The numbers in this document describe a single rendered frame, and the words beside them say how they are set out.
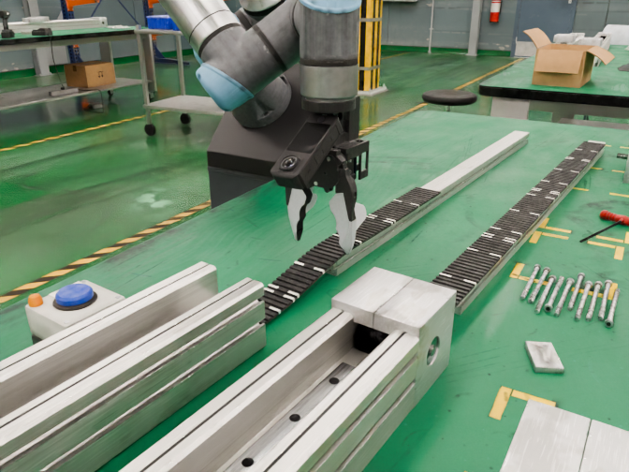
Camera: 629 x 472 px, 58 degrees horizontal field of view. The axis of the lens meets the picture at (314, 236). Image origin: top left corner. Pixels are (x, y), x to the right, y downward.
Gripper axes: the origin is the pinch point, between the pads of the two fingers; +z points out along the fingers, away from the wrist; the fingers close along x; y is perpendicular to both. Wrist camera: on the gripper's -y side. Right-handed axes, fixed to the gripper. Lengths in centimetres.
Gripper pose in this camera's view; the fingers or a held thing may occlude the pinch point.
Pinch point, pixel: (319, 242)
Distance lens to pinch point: 81.6
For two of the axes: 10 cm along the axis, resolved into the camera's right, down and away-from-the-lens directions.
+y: 5.7, -3.3, 7.5
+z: 0.0, 9.2, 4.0
